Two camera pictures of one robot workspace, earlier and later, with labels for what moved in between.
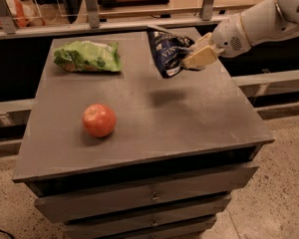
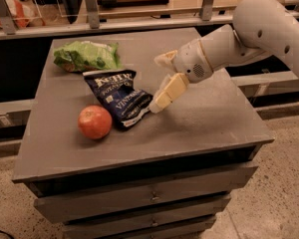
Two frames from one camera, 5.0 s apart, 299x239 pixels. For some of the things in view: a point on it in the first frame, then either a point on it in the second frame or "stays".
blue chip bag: (168, 50) -> (115, 88)
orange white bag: (23, 13) stays
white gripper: (228, 36) -> (190, 63)
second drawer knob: (154, 223) stays
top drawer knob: (155, 198) stays
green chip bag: (89, 56) stays
